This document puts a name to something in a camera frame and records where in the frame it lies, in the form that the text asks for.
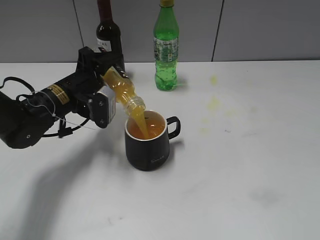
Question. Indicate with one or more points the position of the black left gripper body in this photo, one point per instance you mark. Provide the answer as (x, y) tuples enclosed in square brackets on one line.
[(88, 79)]

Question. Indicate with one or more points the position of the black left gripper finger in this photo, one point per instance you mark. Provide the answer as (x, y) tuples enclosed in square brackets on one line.
[(115, 60)]

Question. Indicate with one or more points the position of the orange juice bottle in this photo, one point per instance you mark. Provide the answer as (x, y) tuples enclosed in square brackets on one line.
[(124, 89)]

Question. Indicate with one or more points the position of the black mug white interior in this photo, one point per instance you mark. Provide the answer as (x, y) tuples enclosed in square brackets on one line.
[(150, 154)]

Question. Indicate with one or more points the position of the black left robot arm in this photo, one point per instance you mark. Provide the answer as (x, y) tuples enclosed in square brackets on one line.
[(66, 105)]

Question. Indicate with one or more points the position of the dark red wine bottle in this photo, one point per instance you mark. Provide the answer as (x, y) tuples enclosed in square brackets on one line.
[(108, 33)]

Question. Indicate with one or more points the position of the green soda bottle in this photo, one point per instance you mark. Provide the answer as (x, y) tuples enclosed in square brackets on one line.
[(166, 46)]

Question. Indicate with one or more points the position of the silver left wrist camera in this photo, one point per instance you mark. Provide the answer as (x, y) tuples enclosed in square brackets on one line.
[(102, 106)]

